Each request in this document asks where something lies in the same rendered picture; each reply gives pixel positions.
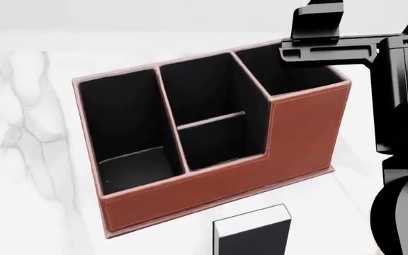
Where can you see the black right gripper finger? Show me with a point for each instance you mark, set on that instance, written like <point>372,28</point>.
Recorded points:
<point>328,54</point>
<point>319,21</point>

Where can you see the black rectangular box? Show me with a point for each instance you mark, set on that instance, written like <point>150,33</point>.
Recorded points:
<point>257,236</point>

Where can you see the brown leather desk caddy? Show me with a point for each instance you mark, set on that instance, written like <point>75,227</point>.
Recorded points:
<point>296,138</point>

